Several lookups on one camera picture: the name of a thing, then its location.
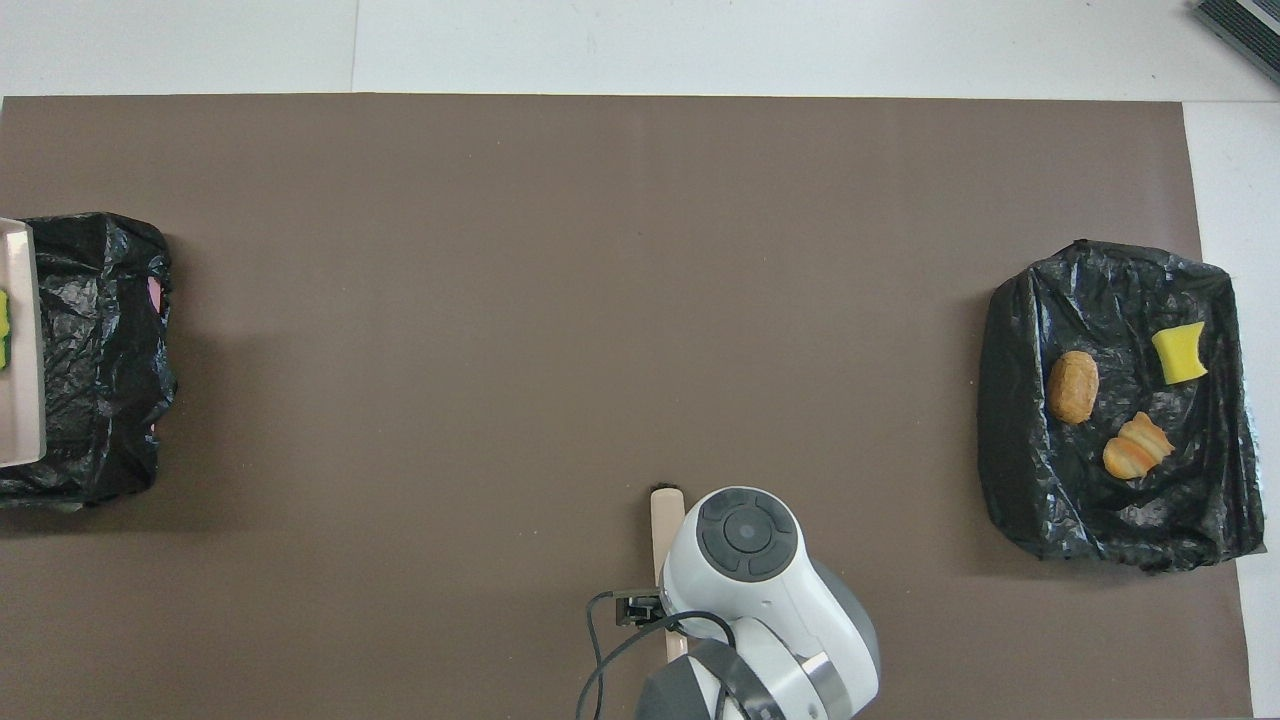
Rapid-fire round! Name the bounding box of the brown oval bun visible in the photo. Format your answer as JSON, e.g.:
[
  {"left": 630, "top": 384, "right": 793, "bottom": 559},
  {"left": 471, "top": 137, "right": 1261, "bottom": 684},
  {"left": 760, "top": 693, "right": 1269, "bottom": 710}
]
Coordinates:
[{"left": 1048, "top": 350, "right": 1101, "bottom": 426}]

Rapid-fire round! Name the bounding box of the orange striped croissant piece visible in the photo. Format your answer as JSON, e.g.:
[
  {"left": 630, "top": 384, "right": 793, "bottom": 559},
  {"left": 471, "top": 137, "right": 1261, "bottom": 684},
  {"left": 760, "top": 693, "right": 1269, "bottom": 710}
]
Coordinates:
[{"left": 1102, "top": 411, "right": 1176, "bottom": 481}]

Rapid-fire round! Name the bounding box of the beige plastic dustpan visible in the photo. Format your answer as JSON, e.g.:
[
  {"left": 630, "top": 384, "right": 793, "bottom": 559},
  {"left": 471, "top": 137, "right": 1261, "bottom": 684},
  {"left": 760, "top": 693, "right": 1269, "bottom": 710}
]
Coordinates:
[{"left": 0, "top": 217, "right": 48, "bottom": 469}]

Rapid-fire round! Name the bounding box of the black bag lined bin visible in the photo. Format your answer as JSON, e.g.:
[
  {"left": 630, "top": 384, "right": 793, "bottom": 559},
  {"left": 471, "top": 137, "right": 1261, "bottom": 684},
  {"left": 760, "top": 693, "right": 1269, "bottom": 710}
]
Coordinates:
[
  {"left": 0, "top": 211, "right": 179, "bottom": 511},
  {"left": 977, "top": 238, "right": 1267, "bottom": 574}
]

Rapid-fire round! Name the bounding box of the brown table mat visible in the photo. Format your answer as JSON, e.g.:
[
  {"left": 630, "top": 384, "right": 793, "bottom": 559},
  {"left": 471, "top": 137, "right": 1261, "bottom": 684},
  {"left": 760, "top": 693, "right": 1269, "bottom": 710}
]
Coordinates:
[{"left": 0, "top": 94, "right": 1256, "bottom": 720}]

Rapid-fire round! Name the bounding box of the grey ribbed vent device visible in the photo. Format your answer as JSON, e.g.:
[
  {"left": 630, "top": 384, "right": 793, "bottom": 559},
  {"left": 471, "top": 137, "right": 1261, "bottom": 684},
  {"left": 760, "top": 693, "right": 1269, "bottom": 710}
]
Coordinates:
[{"left": 1192, "top": 0, "right": 1280, "bottom": 86}]

